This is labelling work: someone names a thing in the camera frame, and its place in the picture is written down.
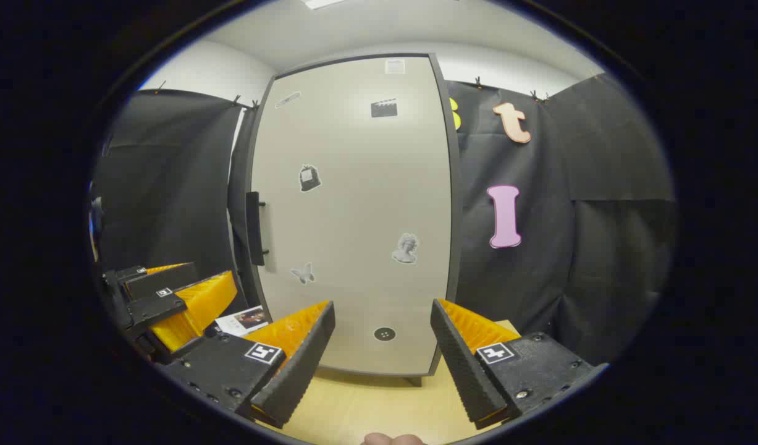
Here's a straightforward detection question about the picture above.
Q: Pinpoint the white cover book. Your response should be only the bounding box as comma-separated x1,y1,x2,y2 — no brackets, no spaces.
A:
216,306,270,337

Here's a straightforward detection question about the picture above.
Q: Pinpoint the dark grey cabinet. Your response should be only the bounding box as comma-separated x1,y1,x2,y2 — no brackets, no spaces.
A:
246,53,465,388

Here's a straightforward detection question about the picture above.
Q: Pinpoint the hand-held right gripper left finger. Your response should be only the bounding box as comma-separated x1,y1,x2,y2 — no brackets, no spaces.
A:
159,301,336,430

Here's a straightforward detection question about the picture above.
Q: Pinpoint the black backdrop cloth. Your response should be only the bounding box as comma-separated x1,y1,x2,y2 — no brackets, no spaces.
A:
91,73,677,367

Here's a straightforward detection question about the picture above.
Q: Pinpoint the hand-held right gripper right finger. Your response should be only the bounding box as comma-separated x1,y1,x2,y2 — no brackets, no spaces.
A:
430,299,608,431

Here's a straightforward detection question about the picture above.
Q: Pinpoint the black cabinet door handle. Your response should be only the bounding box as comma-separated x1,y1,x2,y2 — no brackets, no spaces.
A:
246,192,269,266

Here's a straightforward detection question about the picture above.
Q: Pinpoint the light grey cabinet door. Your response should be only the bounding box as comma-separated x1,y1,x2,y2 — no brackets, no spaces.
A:
248,57,453,376

